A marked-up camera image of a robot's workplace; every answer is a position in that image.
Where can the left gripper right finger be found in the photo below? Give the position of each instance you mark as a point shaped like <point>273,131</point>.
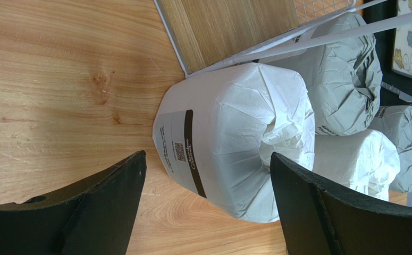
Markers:
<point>319,216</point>

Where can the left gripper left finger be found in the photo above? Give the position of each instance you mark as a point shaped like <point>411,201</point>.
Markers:
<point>94,215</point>

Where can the white toilet paper roll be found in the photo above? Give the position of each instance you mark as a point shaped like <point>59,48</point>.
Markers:
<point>215,133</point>
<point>366,162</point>

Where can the grey toilet paper roll right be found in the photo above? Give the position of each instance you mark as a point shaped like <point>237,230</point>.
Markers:
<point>395,122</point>

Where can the grey toilet paper roll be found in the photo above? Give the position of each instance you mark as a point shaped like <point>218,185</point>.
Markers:
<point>395,122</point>
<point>343,79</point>

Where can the grey toilet paper roll back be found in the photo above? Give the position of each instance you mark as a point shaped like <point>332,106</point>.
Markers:
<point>343,79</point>

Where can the black cloth placemat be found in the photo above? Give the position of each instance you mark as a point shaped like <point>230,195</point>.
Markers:
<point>385,45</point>

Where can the knife with patterned handle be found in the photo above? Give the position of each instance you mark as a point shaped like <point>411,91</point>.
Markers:
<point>402,95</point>

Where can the white wire shelf rack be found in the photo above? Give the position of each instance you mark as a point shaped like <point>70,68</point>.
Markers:
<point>211,35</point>

